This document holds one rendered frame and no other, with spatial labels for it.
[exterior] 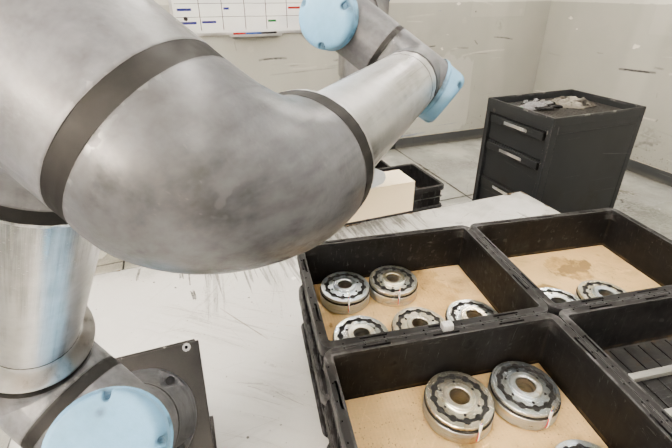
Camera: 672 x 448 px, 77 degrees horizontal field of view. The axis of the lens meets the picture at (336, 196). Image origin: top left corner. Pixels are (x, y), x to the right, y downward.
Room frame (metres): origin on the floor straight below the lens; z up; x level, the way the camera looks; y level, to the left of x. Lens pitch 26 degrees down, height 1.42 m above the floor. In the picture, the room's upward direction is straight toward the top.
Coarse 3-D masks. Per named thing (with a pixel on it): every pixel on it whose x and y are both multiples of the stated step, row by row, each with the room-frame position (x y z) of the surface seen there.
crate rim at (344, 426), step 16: (512, 320) 0.53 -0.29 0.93; (528, 320) 0.53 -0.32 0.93; (544, 320) 0.53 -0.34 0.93; (560, 320) 0.53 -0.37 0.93; (416, 336) 0.49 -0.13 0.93; (432, 336) 0.49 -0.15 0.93; (448, 336) 0.49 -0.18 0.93; (576, 336) 0.49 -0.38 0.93; (336, 352) 0.46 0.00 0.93; (352, 352) 0.46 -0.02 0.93; (592, 352) 0.46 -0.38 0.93; (608, 368) 0.43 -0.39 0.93; (336, 384) 0.42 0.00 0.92; (624, 384) 0.41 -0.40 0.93; (336, 400) 0.38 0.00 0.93; (640, 400) 0.38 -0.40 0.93; (336, 416) 0.36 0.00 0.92; (656, 416) 0.36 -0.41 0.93; (352, 432) 0.33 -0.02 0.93
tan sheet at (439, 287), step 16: (416, 272) 0.79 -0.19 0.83; (432, 272) 0.79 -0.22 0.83; (448, 272) 0.79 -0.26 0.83; (464, 272) 0.80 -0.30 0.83; (432, 288) 0.74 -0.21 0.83; (448, 288) 0.74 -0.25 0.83; (464, 288) 0.74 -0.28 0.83; (320, 304) 0.68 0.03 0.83; (368, 304) 0.68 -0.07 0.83; (416, 304) 0.68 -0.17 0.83; (432, 304) 0.68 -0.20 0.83; (448, 304) 0.68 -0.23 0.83; (336, 320) 0.64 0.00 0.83; (384, 320) 0.64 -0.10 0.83
